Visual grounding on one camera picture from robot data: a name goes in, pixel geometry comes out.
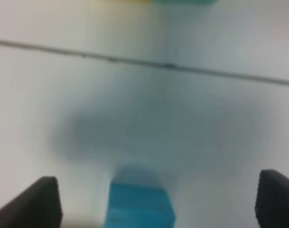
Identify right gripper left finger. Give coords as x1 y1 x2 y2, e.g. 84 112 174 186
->
0 176 63 228

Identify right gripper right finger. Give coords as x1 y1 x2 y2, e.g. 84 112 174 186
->
255 170 289 228

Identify blue cube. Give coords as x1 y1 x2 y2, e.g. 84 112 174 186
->
104 182 176 228

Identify yellow template cube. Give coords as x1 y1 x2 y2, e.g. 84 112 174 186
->
125 0 152 4

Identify green template cube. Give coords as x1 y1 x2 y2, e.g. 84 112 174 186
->
154 0 217 5

